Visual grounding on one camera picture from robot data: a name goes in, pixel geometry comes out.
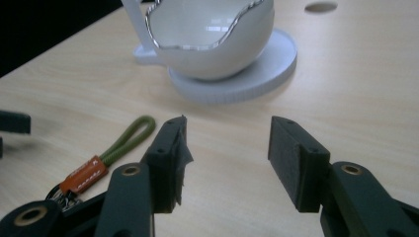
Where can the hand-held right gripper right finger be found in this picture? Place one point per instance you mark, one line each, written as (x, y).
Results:
(296, 164)

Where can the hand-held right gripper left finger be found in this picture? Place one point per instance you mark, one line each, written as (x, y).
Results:
(164, 171)

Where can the white eggshell-shaped dish stand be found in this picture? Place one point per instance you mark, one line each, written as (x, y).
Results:
(230, 56)

